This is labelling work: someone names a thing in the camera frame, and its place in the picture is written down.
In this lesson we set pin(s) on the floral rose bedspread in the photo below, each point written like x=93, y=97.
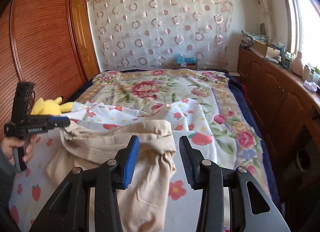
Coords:
x=198, y=104

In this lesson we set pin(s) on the dark sleeve left forearm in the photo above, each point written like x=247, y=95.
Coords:
x=8, y=173

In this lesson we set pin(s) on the circle pattern sheer curtain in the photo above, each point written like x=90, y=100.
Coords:
x=153, y=34

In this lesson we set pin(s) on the long wooden sideboard cabinet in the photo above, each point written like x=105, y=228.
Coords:
x=281, y=105

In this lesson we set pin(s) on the wooden room door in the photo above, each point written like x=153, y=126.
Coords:
x=84, y=39

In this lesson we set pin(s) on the brown slatted wooden wardrobe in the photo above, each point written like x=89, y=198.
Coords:
x=38, y=45

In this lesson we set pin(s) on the blue tissue box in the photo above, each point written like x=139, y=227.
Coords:
x=182, y=62

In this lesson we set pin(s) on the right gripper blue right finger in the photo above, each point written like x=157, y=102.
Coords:
x=250, y=207

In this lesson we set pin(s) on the stack of papers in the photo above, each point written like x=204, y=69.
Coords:
x=249, y=38

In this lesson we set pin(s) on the window with white frame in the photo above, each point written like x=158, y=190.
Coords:
x=303, y=30

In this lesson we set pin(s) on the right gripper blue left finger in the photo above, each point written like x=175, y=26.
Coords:
x=68, y=207

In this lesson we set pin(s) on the beige printed t-shirt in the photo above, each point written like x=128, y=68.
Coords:
x=144, y=154

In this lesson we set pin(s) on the yellow Pikachu plush toy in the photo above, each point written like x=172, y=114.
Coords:
x=51, y=107

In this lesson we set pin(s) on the cardboard box on cabinet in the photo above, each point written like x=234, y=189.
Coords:
x=265, y=50

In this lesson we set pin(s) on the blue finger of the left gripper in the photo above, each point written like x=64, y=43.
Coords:
x=58, y=121

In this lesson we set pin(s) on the pink white plastic bottle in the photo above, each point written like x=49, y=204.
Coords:
x=297, y=65

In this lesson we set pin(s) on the white strawberry print towel blanket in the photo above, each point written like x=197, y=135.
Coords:
x=32, y=188

